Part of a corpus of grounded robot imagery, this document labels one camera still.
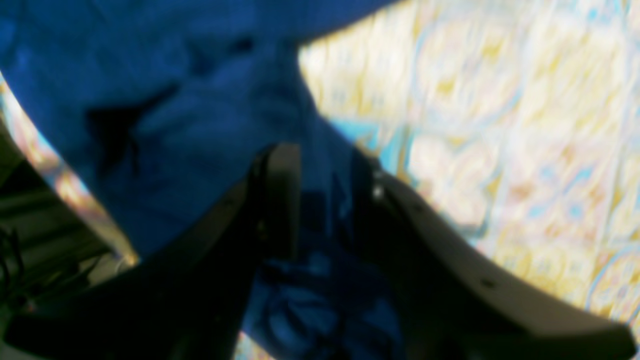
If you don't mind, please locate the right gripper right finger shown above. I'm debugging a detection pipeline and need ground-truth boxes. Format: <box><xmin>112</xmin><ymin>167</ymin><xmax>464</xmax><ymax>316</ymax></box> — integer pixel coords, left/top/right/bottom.
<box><xmin>352</xmin><ymin>152</ymin><xmax>637</xmax><ymax>360</ymax></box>

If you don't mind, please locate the blue long-sleeve T-shirt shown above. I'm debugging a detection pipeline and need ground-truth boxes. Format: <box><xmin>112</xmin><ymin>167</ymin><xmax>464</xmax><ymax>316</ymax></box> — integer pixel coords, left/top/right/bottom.
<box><xmin>0</xmin><ymin>0</ymin><xmax>405</xmax><ymax>360</ymax></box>

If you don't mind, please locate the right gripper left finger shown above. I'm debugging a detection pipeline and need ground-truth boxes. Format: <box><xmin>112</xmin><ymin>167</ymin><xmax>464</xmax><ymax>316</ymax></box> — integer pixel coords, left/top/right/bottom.
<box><xmin>4</xmin><ymin>143</ymin><xmax>301</xmax><ymax>360</ymax></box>

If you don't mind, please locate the patterned tile tablecloth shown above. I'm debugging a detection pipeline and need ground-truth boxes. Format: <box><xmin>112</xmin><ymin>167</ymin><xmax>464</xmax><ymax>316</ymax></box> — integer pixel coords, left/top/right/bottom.
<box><xmin>1</xmin><ymin>0</ymin><xmax>639</xmax><ymax>360</ymax></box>

